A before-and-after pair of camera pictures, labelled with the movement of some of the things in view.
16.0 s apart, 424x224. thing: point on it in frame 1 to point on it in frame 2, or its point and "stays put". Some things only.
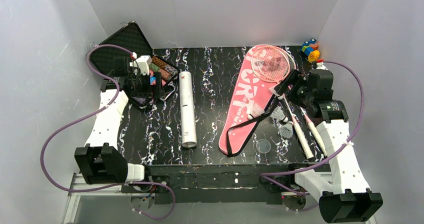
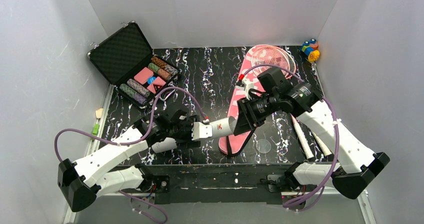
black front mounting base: [215, 182] stays put
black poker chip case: [130, 42] stays put
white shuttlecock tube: [188, 122] to [227, 127]
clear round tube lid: [263, 146] stays put
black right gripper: [291, 84] to [245, 113]
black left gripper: [158, 86] to [185, 128]
